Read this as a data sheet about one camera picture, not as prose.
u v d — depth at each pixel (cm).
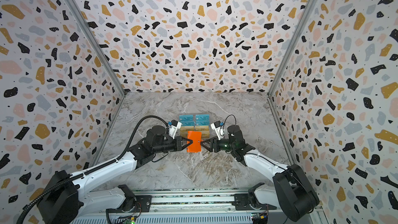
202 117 97
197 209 73
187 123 95
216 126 76
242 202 74
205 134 97
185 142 75
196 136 79
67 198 38
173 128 73
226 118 108
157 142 62
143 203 73
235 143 67
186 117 95
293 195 42
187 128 95
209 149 74
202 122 95
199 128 95
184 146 73
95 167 47
